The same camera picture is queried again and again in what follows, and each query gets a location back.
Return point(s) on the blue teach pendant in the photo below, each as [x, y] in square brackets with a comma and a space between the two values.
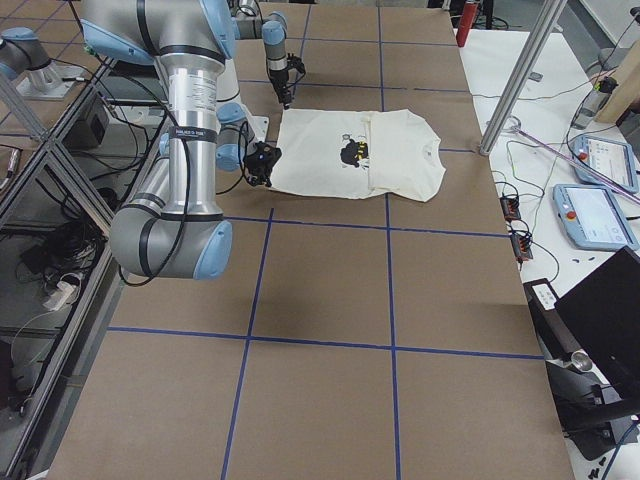
[613, 159]
[592, 218]

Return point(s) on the blue teach pendant far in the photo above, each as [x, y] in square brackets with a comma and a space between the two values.
[613, 159]

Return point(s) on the aluminium frame post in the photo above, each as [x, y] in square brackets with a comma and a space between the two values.
[529, 55]

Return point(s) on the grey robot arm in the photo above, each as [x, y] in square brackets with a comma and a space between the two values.
[250, 23]
[173, 226]

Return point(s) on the red fire extinguisher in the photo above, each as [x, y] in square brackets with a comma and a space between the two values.
[466, 22]

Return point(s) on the orange black USB hub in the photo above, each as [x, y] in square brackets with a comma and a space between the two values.
[510, 206]

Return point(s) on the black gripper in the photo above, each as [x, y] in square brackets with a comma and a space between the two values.
[254, 170]
[279, 80]

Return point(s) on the cream long-sleeve cat shirt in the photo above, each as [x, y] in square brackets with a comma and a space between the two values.
[357, 155]

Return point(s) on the white power strip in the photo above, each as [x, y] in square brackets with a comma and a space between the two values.
[64, 294]

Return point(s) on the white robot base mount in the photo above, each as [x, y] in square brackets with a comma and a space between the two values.
[228, 91]

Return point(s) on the black laptop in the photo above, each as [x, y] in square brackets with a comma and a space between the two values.
[602, 313]

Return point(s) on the black monitor stand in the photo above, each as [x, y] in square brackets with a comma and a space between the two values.
[592, 413]

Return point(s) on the blue teach pendant near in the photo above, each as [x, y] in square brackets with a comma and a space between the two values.
[592, 218]

